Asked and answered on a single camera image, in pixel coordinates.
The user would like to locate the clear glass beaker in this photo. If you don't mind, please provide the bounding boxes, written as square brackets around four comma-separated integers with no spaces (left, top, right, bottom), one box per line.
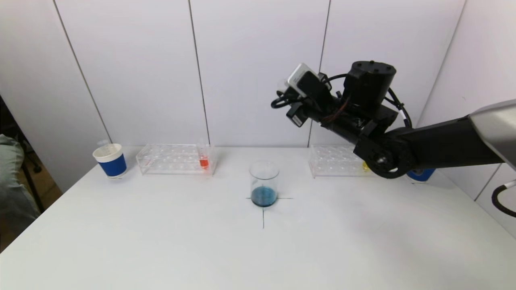
[248,162,280,209]

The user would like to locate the clear acrylic test tube rack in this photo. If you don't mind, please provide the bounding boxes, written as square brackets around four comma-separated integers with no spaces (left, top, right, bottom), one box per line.
[136,144,217,176]
[308,145,377,178]

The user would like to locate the blue white paper cup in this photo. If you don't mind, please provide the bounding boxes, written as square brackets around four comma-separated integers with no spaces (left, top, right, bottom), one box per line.
[92,144,128,179]
[406,168,437,184]

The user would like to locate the black metal stand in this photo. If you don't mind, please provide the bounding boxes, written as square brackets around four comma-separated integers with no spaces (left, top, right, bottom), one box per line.
[20,137,47,213]

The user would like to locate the person in grey clothing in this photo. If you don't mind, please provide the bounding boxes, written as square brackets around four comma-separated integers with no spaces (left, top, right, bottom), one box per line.
[0,135,41,238]

